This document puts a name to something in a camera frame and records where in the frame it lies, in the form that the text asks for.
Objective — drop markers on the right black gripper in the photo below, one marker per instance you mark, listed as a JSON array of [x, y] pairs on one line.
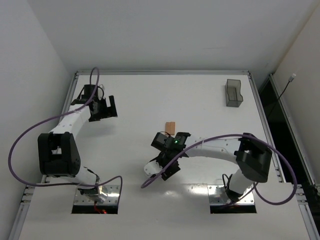
[[169, 167]]

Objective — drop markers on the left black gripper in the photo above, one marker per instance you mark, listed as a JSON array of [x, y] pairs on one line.
[[105, 113]]

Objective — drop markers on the light long wood block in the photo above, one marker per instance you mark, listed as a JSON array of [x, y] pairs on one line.
[[172, 128], [168, 128]]

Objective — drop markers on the dark transparent plastic bin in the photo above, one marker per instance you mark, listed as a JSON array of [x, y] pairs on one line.
[[233, 95]]

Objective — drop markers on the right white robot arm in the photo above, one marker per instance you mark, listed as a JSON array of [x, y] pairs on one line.
[[252, 158]]

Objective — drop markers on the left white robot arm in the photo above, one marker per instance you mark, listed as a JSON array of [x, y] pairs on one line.
[[86, 178]]

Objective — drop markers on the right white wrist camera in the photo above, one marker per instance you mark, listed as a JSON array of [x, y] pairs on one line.
[[152, 168]]

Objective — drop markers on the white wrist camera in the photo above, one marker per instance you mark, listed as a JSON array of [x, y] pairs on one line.
[[101, 91], [152, 168]]

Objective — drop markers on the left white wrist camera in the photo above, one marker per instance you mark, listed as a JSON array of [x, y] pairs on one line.
[[101, 91]]

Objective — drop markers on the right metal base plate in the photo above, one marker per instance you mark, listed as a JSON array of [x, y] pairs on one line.
[[218, 197]]

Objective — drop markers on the metal base plate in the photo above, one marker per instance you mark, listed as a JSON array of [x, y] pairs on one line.
[[105, 195], [218, 197]]

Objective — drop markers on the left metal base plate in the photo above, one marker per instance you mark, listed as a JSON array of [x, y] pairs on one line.
[[105, 195]]

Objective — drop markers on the black wall cable white plug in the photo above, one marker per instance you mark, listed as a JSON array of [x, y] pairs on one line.
[[290, 79]]

